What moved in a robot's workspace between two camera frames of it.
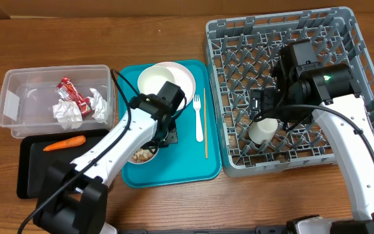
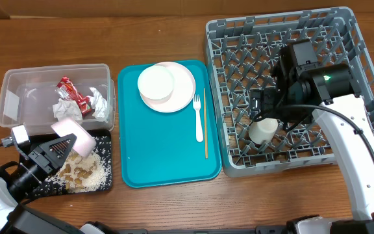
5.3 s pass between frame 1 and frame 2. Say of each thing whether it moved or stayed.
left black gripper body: moved
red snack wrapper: stayed
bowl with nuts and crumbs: moved
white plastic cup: stayed
